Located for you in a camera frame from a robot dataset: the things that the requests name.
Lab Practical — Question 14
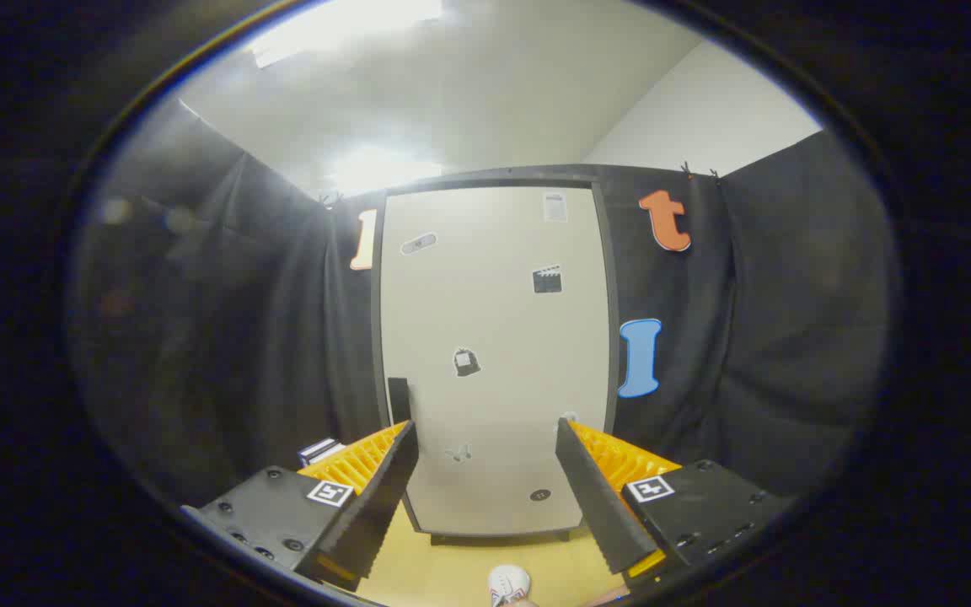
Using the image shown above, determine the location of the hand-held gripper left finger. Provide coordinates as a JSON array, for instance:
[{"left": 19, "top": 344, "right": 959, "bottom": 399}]
[{"left": 180, "top": 420, "right": 421, "bottom": 593}]

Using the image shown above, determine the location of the grey shoe cabinet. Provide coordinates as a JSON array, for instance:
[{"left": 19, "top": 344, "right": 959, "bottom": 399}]
[{"left": 372, "top": 164, "right": 623, "bottom": 545}]

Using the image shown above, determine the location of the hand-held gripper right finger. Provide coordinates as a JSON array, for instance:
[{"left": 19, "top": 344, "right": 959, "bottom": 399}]
[{"left": 555, "top": 417, "right": 797, "bottom": 591}]

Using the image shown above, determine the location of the white canvas shoe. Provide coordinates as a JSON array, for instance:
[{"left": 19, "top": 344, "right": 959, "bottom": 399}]
[{"left": 488, "top": 565, "right": 531, "bottom": 606}]

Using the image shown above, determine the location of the black backdrop cloth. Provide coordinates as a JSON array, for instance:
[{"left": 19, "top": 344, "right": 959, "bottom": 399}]
[{"left": 68, "top": 97, "right": 904, "bottom": 507}]

